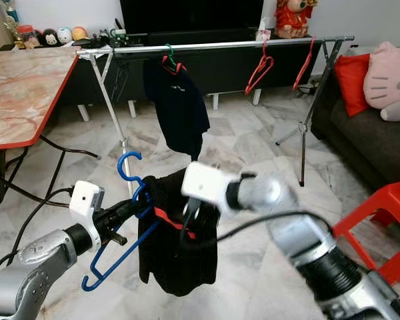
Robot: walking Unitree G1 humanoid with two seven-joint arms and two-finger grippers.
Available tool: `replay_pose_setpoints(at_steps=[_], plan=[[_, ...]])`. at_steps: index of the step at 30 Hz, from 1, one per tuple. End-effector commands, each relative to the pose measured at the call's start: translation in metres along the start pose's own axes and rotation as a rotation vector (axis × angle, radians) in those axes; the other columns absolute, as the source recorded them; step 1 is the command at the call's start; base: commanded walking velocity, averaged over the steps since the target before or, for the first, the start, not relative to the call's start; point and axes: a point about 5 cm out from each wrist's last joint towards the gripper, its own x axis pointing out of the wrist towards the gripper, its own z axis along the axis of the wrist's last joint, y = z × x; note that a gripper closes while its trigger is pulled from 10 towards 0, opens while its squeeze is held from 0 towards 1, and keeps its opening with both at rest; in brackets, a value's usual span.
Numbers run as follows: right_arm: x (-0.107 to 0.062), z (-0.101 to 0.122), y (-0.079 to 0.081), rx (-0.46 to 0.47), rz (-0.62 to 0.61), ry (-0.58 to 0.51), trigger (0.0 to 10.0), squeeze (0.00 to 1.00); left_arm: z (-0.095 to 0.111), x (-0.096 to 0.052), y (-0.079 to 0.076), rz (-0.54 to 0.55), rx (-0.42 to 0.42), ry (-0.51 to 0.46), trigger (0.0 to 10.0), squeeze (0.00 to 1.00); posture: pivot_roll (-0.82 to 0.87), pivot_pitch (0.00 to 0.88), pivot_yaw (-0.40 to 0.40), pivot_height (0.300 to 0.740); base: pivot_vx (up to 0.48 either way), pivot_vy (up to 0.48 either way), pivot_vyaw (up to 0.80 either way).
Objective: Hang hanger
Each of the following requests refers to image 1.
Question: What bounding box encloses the black shirt red trim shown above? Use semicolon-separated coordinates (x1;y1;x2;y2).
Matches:
137;167;222;298

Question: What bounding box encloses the blue plastic hanger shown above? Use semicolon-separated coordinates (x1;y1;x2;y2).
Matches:
81;151;161;293

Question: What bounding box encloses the red plastic hanger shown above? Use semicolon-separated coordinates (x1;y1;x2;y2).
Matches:
291;37;318;91
244;38;275;95

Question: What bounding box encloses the green plastic hanger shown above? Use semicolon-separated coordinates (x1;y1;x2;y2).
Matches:
163;44;179;71

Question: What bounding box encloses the navy shirt red collar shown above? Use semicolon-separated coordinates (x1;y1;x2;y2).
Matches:
143;56;211;162

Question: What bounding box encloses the orange marble folding table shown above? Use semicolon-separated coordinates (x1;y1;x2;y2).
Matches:
0;47;102;209

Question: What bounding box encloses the silver metal clothes rack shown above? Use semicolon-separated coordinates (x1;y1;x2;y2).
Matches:
76;35;356;197

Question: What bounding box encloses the orange round plush toy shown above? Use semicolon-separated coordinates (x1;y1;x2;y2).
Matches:
72;26;89;42

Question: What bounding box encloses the white round plush toy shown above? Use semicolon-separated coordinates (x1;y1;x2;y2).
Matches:
57;27;73;45

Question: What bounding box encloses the black round plush toy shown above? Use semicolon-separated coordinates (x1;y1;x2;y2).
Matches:
42;29;59;47

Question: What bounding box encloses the dark grey fabric sofa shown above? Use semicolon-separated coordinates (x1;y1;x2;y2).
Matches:
310;73;400;194

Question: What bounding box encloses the red plastic stool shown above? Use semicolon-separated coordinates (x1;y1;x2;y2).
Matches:
332;179;400;285

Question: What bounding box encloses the clear jar red lid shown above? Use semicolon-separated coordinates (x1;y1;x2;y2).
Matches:
18;25;37;49

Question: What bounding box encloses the black flat television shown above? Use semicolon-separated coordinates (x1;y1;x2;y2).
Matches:
120;0;265;35

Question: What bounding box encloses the gold trophy blue ball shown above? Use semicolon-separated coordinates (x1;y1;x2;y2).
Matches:
4;0;21;46

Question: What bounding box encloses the red laughing buddha statue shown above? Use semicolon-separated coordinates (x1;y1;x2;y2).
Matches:
275;0;319;39

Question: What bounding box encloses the pink cat face plush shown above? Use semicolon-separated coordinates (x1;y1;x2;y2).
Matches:
363;41;400;111

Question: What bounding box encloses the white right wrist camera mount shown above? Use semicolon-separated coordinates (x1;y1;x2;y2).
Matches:
181;161;235;215

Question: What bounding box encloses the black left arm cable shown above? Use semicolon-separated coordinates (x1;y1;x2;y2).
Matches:
0;187;75;282

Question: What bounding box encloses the black wire hanger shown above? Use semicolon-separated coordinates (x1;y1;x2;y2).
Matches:
110;55;131;102

